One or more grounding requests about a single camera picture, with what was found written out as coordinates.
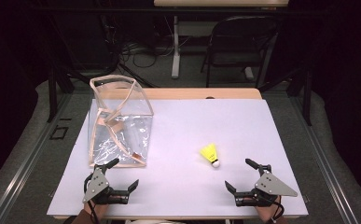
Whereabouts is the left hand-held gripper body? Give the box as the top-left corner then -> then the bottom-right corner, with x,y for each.
81,164 -> 131,205

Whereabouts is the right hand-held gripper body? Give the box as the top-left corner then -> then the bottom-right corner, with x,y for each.
234,164 -> 299,207

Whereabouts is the yellow shuttlecock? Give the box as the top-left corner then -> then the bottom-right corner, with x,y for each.
199,143 -> 221,169

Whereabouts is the clear plastic bag beige trim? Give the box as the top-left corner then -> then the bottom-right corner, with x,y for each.
87,74 -> 155,168

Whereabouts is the person's left hand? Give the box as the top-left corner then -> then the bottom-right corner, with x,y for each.
85,201 -> 110,219

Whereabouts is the person's right hand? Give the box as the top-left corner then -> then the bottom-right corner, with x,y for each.
254,203 -> 283,223

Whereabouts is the white table cover sheet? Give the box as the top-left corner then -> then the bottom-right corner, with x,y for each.
46,98 -> 310,218

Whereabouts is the wooden table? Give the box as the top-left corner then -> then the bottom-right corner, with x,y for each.
46,87 -> 310,220

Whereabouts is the black folding chair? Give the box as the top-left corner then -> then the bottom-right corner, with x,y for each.
201,15 -> 279,90

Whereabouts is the white-legged desk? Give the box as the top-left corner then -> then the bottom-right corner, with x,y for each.
153,0 -> 290,79

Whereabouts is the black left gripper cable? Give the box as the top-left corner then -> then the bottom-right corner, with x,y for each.
83,173 -> 101,224

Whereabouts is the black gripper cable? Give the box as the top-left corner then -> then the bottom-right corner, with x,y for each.
270,195 -> 285,224
83,173 -> 101,224

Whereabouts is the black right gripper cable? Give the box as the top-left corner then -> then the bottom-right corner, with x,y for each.
270,195 -> 285,224

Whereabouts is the aluminium floor rail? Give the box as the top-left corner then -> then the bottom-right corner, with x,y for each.
288,92 -> 361,224
0,92 -> 74,224

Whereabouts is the black metal frame post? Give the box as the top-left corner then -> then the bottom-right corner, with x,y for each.
47,65 -> 59,123
302,68 -> 313,127

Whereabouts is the bundle of floor cables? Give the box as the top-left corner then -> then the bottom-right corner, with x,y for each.
118,18 -> 191,69

